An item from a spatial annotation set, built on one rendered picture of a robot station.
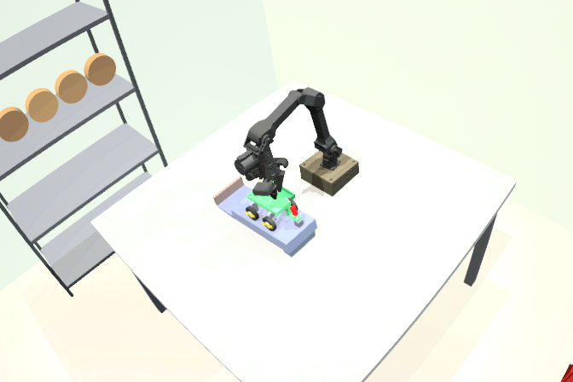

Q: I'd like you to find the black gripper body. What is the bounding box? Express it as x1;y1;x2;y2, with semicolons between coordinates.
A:
252;157;289;196

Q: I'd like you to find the red-headed metal pin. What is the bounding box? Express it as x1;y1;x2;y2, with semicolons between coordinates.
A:
290;205;298;219

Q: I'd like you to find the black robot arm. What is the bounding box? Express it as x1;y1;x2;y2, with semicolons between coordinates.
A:
234;87;343;182

